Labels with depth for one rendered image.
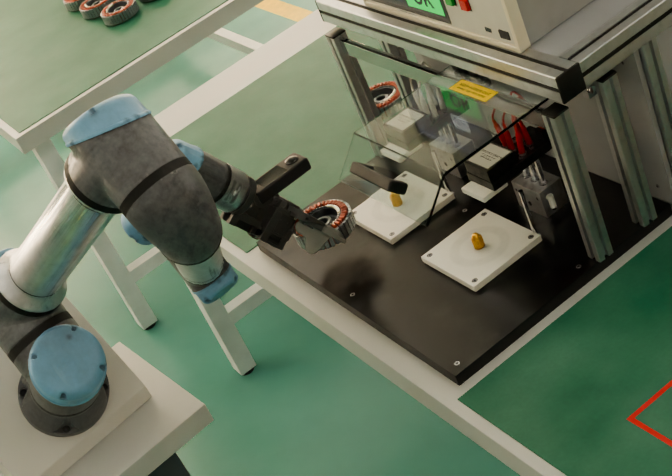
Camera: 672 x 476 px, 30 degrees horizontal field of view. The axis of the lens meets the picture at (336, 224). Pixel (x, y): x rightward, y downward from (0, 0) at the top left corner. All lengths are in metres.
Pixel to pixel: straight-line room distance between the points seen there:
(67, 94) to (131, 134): 1.80
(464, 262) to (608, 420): 0.44
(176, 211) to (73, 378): 0.41
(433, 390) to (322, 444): 1.17
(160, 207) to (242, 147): 1.14
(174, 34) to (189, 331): 0.86
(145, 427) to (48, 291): 0.34
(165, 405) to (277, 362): 1.24
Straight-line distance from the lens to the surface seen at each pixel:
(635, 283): 2.01
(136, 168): 1.68
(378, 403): 3.13
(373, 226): 2.28
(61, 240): 1.85
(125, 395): 2.20
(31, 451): 2.18
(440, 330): 2.01
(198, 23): 3.52
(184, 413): 2.15
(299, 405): 3.23
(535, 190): 2.14
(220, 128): 2.91
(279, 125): 2.81
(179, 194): 1.67
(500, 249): 2.11
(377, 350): 2.06
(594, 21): 1.95
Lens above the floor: 2.02
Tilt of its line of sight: 32 degrees down
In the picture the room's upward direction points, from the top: 25 degrees counter-clockwise
